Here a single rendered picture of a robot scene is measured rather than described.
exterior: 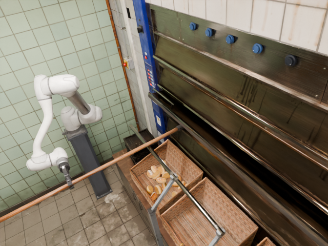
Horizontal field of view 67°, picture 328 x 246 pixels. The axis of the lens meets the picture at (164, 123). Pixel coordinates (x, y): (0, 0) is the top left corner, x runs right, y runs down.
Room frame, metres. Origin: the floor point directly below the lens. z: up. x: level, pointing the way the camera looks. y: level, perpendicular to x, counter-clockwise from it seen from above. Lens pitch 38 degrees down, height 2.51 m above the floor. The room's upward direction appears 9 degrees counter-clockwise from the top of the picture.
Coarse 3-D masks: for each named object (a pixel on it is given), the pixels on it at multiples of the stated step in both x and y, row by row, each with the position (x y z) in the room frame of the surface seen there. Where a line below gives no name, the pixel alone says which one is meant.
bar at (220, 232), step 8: (152, 152) 1.37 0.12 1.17; (160, 160) 1.28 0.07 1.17; (168, 168) 1.19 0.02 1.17; (176, 176) 1.11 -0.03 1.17; (168, 184) 1.10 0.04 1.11; (184, 192) 0.97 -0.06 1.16; (160, 200) 1.05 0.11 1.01; (192, 200) 0.90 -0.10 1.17; (152, 208) 1.03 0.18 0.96; (200, 208) 0.84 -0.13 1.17; (152, 216) 1.00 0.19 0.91; (208, 216) 0.78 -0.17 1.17; (152, 224) 1.01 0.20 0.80; (216, 224) 0.72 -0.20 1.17; (160, 232) 1.02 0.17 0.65; (216, 232) 0.68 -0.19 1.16; (224, 232) 0.67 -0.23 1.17; (160, 240) 1.01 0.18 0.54; (216, 240) 0.66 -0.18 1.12
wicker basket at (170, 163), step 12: (168, 144) 1.82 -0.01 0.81; (168, 156) 1.79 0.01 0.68; (180, 156) 1.64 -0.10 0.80; (132, 168) 1.65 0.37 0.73; (144, 168) 1.71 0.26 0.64; (180, 168) 1.61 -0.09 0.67; (192, 168) 1.48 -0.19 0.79; (144, 180) 1.61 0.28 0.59; (168, 180) 1.56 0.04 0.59; (192, 180) 1.33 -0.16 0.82; (144, 192) 1.38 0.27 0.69; (168, 192) 1.42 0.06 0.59; (180, 192) 1.26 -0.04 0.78; (168, 204) 1.20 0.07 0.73
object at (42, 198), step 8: (176, 128) 1.57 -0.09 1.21; (160, 136) 1.51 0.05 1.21; (144, 144) 1.44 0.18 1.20; (128, 152) 1.39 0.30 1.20; (112, 160) 1.33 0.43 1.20; (120, 160) 1.34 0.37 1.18; (96, 168) 1.28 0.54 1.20; (104, 168) 1.29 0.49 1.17; (88, 176) 1.23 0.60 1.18; (64, 184) 1.18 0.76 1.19; (72, 184) 1.18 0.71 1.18; (56, 192) 1.13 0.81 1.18; (40, 200) 1.09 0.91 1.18; (24, 208) 1.04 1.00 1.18; (8, 216) 1.00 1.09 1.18
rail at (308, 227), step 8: (152, 96) 1.77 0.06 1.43; (192, 128) 1.27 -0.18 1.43; (200, 136) 1.19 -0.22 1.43; (208, 144) 1.11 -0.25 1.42; (240, 168) 0.88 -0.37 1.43; (248, 176) 0.82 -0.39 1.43; (256, 184) 0.76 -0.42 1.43; (264, 192) 0.71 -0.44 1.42; (272, 200) 0.67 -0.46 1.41; (280, 200) 0.65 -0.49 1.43; (288, 208) 0.60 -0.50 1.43; (296, 216) 0.56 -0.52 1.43; (304, 224) 0.52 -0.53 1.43; (312, 232) 0.48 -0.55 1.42; (320, 240) 0.45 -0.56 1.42
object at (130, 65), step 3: (126, 57) 2.47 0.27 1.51; (129, 57) 2.46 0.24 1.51; (126, 60) 2.40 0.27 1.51; (129, 60) 2.39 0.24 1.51; (132, 60) 2.40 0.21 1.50; (126, 63) 2.40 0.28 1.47; (129, 63) 2.38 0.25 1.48; (132, 63) 2.39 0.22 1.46; (126, 66) 2.42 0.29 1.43; (129, 66) 2.38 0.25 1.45; (132, 66) 2.39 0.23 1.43; (129, 69) 2.38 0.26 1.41
